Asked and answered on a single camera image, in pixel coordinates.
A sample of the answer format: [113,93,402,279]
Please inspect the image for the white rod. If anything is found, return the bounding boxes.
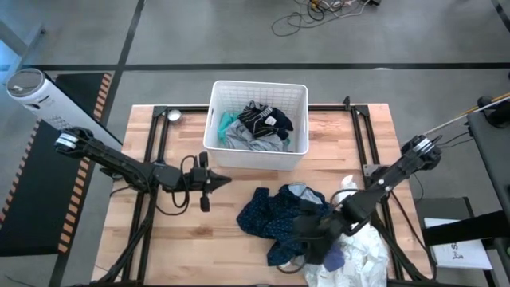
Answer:
[422,97,510,136]

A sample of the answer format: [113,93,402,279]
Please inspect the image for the wide black strap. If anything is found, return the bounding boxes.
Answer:
[421,210,510,247]

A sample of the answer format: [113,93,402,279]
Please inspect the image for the black Puma garment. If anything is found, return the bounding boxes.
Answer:
[236,100,295,141]

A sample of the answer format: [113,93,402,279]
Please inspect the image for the teal cloth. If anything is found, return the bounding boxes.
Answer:
[217,110,241,145]

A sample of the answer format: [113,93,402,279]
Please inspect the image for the black desk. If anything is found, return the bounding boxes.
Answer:
[465,95,510,224]

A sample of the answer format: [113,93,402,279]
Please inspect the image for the yellow rod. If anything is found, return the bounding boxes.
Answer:
[457,91,510,117]

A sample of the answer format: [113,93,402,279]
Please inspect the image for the black box stool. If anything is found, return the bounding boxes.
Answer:
[413,196,475,224]

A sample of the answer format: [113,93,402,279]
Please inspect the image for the tangled floor cables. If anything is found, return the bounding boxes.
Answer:
[270,0,374,37]

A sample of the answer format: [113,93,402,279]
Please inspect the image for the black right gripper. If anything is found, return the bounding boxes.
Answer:
[292,201,351,267]

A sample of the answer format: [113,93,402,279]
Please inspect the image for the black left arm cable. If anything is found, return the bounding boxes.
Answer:
[155,154,201,217]

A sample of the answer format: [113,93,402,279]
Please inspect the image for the white perforated laundry basket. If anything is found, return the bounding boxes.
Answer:
[202,79,310,172]

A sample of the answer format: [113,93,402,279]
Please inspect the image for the white tower air purifier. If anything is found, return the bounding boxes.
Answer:
[6,67,123,151]

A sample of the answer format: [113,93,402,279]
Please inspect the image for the navy dotted garment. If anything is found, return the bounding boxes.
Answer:
[236,183,335,267]

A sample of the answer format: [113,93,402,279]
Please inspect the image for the grey garment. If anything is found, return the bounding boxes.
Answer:
[222,118,292,153]

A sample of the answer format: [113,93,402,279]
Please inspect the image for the large white cloth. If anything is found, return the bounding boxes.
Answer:
[301,222,390,287]

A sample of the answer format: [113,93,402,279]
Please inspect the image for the small white cloth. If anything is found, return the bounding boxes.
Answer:
[339,174,359,200]

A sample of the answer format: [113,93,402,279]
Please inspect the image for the white printed paper sheet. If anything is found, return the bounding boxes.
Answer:
[423,217,494,271]

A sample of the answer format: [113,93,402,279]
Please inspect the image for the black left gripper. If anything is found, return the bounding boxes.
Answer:
[190,151,233,213]

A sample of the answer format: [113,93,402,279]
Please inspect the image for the small blue-violet cloth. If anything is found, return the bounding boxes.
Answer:
[322,242,346,273]

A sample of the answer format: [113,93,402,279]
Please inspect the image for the black mat with hazard stripes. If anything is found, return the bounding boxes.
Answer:
[0,71,115,257]

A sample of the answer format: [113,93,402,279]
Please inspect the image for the black metal rig frame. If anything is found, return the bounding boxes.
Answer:
[93,95,437,287]

